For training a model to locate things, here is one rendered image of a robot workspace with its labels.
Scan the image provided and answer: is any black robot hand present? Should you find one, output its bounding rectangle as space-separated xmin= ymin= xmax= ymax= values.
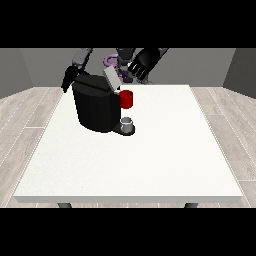
xmin=60 ymin=64 xmax=85 ymax=94
xmin=127 ymin=48 xmax=162 ymax=82

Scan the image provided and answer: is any pale grey machine lid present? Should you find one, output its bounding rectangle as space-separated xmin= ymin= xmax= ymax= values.
xmin=102 ymin=65 xmax=123 ymax=92

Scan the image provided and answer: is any black coffee machine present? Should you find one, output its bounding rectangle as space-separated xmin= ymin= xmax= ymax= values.
xmin=71 ymin=74 xmax=136 ymax=137

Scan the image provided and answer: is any red pod holder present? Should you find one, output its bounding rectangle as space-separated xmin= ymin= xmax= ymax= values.
xmin=119 ymin=89 xmax=134 ymax=110

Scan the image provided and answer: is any small grey cup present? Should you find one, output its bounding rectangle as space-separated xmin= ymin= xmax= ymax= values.
xmin=120 ymin=116 xmax=134 ymax=133

